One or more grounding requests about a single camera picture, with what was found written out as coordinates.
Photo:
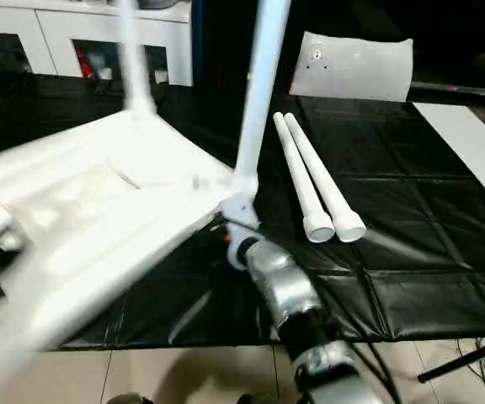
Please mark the black work mat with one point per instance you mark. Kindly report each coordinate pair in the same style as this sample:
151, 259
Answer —
411, 278

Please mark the white flat board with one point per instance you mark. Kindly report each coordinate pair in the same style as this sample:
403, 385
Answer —
474, 151

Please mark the black stand leg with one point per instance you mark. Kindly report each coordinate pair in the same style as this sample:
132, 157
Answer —
466, 360

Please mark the white plastic bag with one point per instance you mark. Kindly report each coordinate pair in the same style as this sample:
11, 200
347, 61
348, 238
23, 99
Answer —
352, 67

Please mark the white cabinet with glass doors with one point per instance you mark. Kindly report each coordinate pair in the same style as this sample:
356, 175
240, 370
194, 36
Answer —
23, 38

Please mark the white plastic table leg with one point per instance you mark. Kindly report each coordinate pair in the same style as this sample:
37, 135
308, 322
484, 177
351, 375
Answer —
327, 177
303, 172
133, 50
263, 84

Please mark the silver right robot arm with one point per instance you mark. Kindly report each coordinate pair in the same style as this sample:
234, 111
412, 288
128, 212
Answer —
285, 295

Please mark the dark grey robot body part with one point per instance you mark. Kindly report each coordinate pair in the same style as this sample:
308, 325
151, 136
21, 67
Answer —
131, 398

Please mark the white plastic table top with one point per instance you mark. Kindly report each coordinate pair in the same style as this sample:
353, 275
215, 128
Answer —
99, 202

